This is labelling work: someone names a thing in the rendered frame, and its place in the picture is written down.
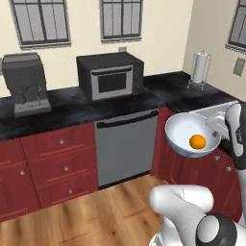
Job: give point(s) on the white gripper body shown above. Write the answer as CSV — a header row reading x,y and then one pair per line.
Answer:
x,y
216,125

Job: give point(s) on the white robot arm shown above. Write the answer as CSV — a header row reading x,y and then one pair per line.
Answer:
x,y
185,208

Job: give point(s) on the silver cabinet knob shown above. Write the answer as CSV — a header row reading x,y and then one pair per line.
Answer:
x,y
66,168
217,157
70,191
22,172
228,168
61,141

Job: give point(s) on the white bowl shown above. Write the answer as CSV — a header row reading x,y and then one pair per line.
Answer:
x,y
181,131

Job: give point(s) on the red cabinet door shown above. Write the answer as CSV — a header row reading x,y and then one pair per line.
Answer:
x,y
189,173
231,198
16,192

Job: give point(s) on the red corner cabinet panel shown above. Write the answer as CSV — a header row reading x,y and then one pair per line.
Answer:
x,y
159,153

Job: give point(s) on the orange fruit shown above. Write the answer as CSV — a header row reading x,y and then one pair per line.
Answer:
x,y
197,142

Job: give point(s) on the paper towel holder with roll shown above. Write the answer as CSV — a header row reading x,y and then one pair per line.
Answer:
x,y
200,68

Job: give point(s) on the grey dishwasher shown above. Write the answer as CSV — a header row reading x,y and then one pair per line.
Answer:
x,y
126,153

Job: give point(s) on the grey framed window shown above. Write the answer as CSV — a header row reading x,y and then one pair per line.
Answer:
x,y
41,20
238,24
121,18

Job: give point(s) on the black microwave oven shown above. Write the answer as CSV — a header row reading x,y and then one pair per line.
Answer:
x,y
110,75

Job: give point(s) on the red drawer front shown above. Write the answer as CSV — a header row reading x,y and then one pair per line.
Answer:
x,y
77,165
48,141
61,193

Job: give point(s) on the grey coffee machine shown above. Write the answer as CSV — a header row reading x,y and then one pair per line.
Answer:
x,y
25,83

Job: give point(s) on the grey wall switch plate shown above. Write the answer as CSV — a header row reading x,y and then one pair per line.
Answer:
x,y
239,67

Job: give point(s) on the grey wall outlet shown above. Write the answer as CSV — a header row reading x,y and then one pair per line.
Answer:
x,y
122,49

